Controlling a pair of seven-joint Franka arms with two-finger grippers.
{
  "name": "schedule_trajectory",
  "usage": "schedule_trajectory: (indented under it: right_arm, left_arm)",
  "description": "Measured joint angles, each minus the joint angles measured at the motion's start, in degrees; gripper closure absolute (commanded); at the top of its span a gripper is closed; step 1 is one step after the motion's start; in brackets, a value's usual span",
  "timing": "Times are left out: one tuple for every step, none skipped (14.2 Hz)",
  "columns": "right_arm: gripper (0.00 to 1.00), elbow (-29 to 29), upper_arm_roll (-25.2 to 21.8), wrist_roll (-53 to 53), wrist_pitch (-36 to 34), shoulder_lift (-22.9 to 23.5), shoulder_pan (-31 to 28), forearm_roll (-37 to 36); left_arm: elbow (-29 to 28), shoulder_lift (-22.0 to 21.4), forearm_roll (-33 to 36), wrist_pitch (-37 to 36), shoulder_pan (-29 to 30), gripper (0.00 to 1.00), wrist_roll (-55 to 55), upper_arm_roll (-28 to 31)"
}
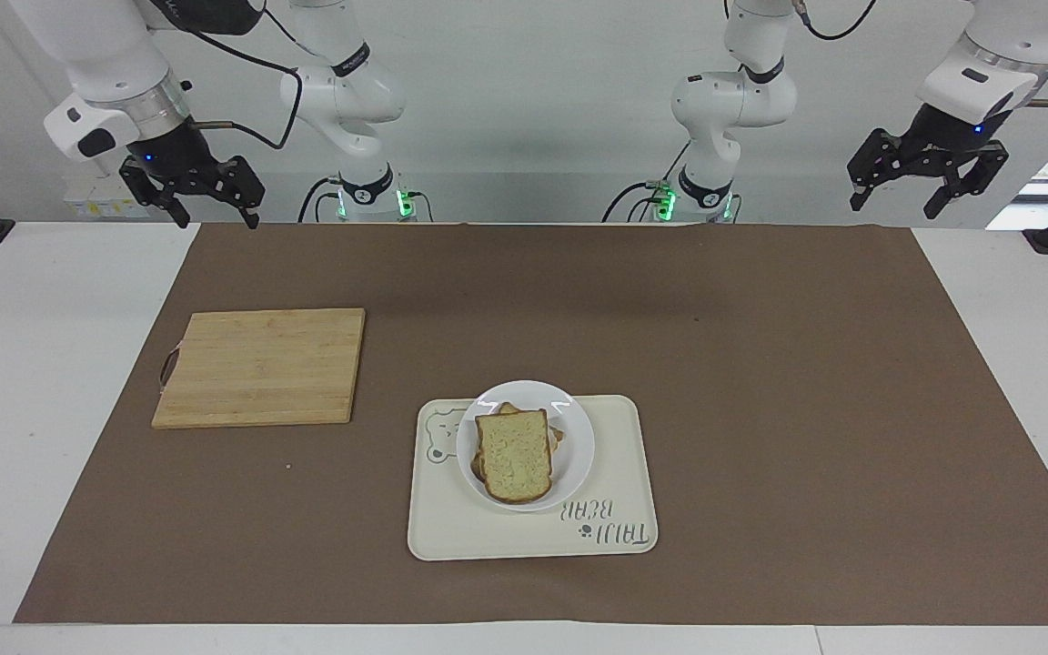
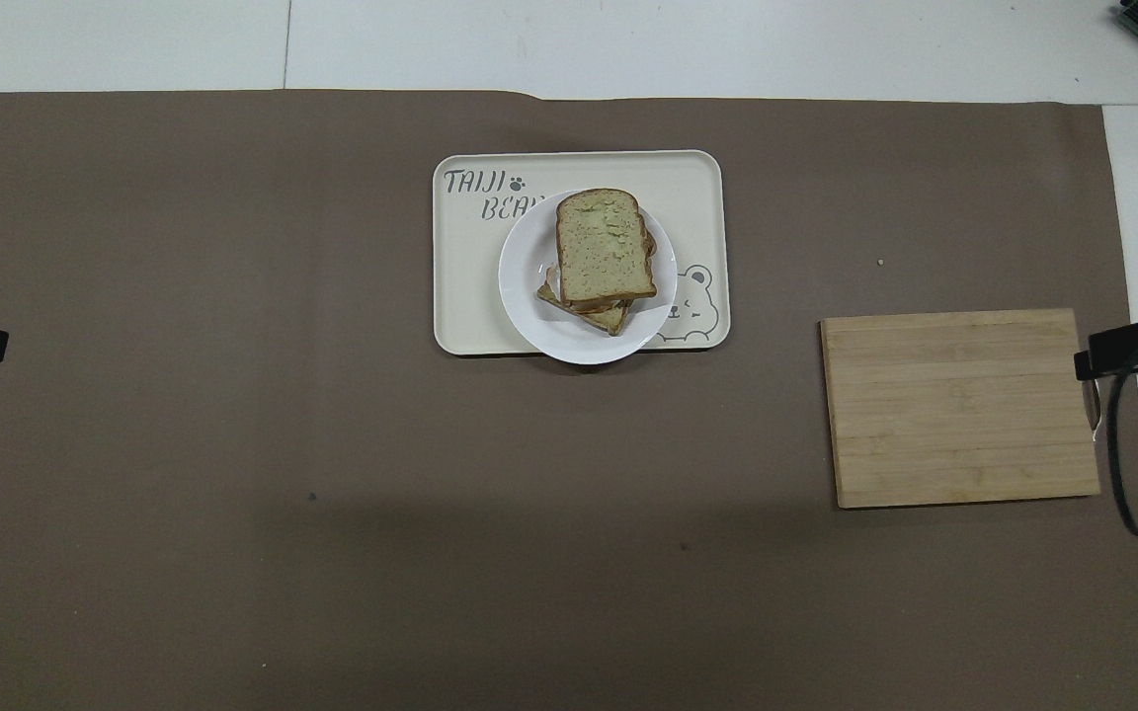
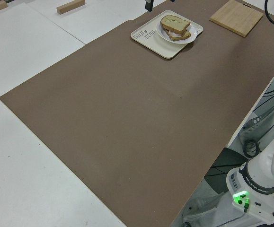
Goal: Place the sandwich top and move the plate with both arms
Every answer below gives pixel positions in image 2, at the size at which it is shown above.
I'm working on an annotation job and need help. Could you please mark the white round plate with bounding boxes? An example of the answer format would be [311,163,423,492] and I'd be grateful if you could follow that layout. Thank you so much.
[498,190,679,366]

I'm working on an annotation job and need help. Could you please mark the toasted bread slice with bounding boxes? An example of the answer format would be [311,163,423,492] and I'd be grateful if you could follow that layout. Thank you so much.
[535,282,631,338]
[555,189,659,304]

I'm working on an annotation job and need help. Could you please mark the cream tray with bear print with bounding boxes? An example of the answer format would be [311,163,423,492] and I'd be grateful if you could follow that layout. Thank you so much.
[433,150,731,357]

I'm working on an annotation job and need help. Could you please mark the wooden cutting board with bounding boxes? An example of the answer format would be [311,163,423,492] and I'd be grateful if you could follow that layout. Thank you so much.
[819,308,1102,511]

